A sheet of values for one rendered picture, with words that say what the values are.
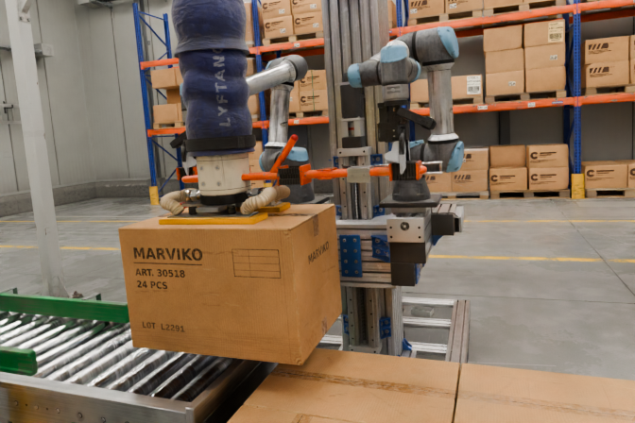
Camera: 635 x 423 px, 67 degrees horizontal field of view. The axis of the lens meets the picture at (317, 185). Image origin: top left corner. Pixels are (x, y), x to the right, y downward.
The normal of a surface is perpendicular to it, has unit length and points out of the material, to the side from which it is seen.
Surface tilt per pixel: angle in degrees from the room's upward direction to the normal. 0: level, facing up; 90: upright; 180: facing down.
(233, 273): 90
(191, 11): 86
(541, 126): 90
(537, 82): 92
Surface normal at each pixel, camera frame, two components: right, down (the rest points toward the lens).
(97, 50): -0.33, 0.13
